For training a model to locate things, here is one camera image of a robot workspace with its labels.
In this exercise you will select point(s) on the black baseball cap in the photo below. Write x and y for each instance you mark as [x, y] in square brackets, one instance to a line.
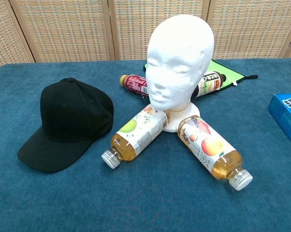
[73, 113]

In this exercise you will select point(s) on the white foam mannequin head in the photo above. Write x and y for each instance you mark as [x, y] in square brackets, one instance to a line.
[179, 48]

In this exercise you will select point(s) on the tea bottle green apple label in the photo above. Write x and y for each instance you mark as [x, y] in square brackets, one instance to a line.
[140, 130]

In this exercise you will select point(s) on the red label drink bottle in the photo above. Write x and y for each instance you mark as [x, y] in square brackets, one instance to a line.
[133, 84]

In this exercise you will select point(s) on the tea bottle peach label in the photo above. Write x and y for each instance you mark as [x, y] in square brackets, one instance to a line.
[208, 145]

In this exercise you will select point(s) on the dark bottle green label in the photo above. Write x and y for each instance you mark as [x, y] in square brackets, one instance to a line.
[208, 84]

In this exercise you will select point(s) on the blue carpet table cover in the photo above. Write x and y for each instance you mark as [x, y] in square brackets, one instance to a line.
[145, 205]

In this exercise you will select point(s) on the green cloth bag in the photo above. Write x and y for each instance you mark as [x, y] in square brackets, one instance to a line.
[222, 70]

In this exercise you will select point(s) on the woven rattan folding screen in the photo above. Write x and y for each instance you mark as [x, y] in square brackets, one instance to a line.
[63, 29]

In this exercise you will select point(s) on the blue cookie box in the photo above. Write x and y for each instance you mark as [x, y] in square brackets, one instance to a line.
[285, 116]

